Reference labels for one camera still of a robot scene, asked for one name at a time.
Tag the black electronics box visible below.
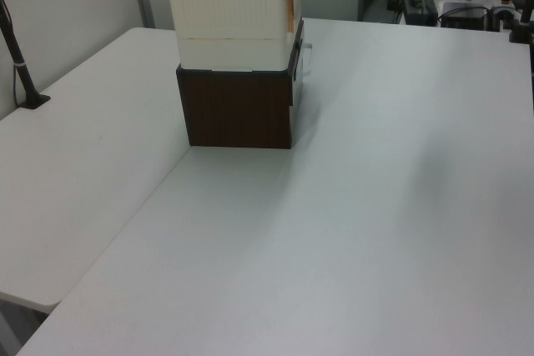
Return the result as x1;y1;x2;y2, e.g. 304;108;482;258
441;1;490;30

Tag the black clamp pole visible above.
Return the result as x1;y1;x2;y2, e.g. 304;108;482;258
507;0;534;45

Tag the thin black cable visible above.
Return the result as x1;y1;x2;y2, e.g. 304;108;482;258
11;64;20;108

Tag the black camera pole with base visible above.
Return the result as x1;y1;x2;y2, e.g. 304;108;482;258
0;0;52;112

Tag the black and green device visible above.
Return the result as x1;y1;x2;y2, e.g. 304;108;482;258
401;0;440;26

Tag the dark brown wooden drawer box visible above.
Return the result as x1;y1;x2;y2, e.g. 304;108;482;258
175;18;308;150

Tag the white drawer handle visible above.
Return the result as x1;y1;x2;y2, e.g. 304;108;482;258
293;41;315;79

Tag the cream plastic toy cabinet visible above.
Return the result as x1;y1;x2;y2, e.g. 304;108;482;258
162;0;303;73

